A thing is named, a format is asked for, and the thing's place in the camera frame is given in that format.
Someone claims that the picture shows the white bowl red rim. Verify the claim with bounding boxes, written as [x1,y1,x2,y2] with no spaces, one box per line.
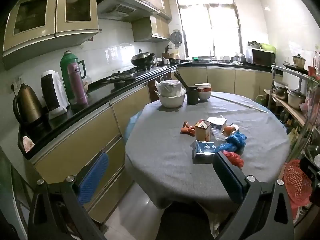
[194,83,212,93]
[197,90,212,102]

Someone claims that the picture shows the blue plastic bag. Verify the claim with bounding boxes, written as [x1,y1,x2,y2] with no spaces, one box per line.
[216,132,247,154]

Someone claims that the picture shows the glass door wall cabinet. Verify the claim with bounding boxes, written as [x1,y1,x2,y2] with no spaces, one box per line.
[2,0,102,70]

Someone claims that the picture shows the green thermos jug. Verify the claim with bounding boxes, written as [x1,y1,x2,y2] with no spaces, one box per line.
[59,50,87,100]

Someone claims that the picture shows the dark cooking pot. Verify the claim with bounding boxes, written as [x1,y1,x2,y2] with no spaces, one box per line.
[274,82,289,100]

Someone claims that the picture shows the orange wrapper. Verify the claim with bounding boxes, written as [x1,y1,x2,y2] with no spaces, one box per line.
[180,121,197,136]

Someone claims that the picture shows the gas stove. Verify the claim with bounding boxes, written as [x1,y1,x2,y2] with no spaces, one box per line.
[107,66,155,85]

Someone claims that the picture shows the blue silver toothpaste box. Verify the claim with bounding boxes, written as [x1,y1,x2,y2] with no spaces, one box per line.
[192,140,218,165]

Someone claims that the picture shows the kitchen window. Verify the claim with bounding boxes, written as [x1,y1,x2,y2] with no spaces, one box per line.
[174,0,243,58]

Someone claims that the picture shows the steel cooking pot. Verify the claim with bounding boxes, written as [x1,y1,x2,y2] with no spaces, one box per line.
[286,89,307,110]

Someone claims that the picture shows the steel range hood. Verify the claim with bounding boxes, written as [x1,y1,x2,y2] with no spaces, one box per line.
[96,0,160,23]

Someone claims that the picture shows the dishes beside sink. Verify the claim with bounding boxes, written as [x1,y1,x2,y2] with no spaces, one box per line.
[220,54,247,64]

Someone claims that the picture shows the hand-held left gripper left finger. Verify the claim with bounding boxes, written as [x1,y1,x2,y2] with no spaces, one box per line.
[27,151,110,240]

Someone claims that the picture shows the wall socket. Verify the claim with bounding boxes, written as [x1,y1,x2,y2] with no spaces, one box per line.
[9,76,22,90]

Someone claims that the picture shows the red plastic bag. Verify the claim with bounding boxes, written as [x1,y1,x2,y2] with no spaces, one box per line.
[222,150,244,168]

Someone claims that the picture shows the purple thermos bottle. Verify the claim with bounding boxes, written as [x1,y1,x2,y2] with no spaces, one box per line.
[67,62,88,106]

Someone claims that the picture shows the red plastic basket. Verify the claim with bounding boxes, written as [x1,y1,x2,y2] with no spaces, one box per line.
[282,159,313,212]

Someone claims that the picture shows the lidded brown pot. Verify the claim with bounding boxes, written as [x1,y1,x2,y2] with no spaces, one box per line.
[292,54,307,68]

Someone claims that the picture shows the small beige wall cabinet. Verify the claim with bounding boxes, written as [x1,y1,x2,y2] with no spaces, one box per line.
[132,16,172,43]

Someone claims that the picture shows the green bag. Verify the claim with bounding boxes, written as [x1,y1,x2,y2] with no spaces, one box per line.
[260,43,276,53]

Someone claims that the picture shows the white microwave oven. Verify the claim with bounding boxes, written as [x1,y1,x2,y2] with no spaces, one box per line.
[246,48,276,67]

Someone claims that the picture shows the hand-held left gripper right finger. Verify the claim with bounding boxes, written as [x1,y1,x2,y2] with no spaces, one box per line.
[212,151,294,240]

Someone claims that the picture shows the person's dark trouser leg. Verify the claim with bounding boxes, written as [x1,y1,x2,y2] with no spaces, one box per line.
[155,201,213,240]

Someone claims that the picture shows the grey tablecloth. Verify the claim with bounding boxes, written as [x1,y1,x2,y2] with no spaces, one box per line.
[124,91,290,209]

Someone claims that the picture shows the small white box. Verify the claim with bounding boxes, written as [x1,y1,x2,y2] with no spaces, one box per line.
[207,116,227,132]

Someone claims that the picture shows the clear plastic tray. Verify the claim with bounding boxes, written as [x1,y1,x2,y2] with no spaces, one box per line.
[211,127,225,140]

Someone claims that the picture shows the white pot with plastic cover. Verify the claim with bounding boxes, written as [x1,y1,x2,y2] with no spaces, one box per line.
[155,80,187,109]

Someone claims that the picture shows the thin metal rod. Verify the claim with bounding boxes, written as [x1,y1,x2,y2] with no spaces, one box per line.
[211,94,269,113]

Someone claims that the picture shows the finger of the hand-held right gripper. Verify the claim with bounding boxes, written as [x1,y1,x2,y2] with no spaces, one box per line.
[299,157,320,203]

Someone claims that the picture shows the small brown white carton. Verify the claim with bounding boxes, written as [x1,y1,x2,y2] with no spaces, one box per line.
[194,120,212,142]

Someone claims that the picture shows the black wok with lid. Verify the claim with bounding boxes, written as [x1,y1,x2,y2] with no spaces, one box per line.
[130,49,156,67]

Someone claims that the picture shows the white electric kettle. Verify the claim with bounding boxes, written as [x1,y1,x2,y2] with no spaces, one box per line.
[41,70,70,120]

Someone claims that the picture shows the black kitchen countertop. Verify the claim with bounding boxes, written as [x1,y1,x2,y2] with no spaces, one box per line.
[17,60,283,160]

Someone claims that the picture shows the bronze electric kettle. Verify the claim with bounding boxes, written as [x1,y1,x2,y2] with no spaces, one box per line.
[12,83,45,130]

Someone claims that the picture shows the hanging round strainer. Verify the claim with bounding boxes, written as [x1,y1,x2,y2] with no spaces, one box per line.
[170,29,184,48]

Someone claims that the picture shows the light blue under tablecloth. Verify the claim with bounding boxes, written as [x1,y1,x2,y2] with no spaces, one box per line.
[124,111,144,143]

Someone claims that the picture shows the flat pan lid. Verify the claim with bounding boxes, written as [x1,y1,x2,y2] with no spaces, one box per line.
[107,71,137,83]

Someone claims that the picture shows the steel frame wooden shelf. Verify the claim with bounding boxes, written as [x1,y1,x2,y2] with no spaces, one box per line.
[271,64,315,130]

